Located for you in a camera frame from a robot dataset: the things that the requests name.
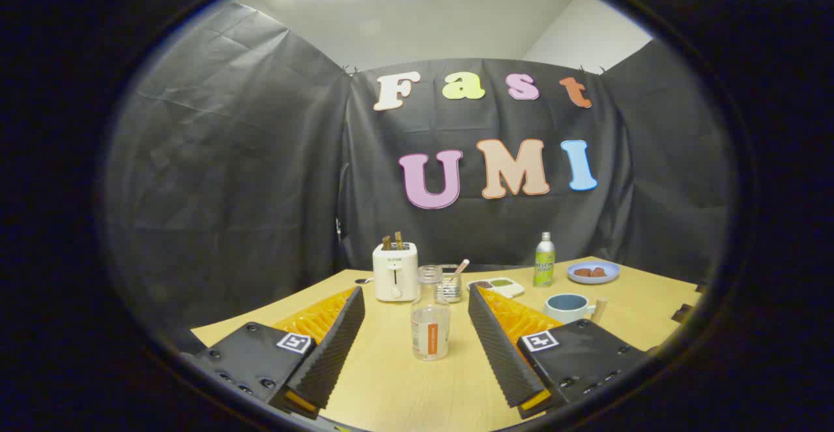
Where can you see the wooden table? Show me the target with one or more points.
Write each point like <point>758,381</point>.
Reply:
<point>404,393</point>

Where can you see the blue plate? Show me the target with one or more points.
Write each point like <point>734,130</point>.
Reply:
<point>612,274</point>

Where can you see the wooden stirring stick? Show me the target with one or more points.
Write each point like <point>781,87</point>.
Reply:
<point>460,267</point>

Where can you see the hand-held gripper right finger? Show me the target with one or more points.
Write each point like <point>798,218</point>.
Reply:
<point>498,347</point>

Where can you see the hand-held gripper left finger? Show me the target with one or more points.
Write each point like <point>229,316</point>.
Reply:
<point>332,347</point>

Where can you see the white sauce tray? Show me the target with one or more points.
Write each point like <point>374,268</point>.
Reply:
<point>502,285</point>

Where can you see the green metal drink bottle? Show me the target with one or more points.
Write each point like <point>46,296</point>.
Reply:
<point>544,266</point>

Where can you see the dark brown block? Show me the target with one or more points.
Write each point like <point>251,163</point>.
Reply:
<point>681,313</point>

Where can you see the white toaster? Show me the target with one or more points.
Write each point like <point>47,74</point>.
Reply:
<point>395,275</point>

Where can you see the brown cookie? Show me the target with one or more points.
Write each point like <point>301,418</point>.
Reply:
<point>582,272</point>
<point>599,272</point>

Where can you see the clear glass bottle orange label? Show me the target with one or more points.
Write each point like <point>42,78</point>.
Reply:
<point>430,337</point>

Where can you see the clear glass jar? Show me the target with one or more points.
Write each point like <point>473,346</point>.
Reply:
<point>452,288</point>

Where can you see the black backdrop cloth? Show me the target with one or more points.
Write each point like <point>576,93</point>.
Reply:
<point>260,158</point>

